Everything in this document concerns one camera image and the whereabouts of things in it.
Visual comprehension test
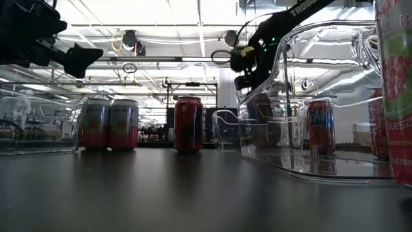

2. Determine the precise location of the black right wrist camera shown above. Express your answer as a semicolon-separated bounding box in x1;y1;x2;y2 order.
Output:
230;46;258;72

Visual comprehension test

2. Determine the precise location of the black camera cable loop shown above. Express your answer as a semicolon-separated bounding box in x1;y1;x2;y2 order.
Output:
211;49;233;64

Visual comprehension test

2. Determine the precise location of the red Fanta can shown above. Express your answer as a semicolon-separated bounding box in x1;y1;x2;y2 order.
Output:
305;99;336;155
173;95;204;153

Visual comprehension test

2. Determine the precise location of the long ceiling light strip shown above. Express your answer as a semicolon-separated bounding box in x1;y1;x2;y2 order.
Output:
96;56;232;63

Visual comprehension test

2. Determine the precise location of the red Coke can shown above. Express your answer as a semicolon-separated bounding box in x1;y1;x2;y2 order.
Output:
368;88;389;159

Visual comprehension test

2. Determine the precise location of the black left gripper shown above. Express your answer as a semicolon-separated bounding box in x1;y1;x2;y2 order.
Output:
0;0;104;79

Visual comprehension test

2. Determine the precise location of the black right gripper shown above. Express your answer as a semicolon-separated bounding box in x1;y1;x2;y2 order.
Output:
234;32;286;93

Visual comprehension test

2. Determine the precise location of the clear plastic bin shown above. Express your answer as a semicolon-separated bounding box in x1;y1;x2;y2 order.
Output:
237;19;394;180
0;64;88;156
211;108;241;151

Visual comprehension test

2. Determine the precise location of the black metal rack frame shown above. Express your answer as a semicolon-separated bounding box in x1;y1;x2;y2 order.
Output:
165;82;219;109

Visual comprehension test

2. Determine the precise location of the grey red Spindrift can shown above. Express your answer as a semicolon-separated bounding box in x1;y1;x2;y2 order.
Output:
375;0;412;188
80;98;112;150
108;99;140;151

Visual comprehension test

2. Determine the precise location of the black round ceiling fixture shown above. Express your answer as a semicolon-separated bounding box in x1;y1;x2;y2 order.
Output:
122;29;138;52
223;30;239;48
134;41;147;57

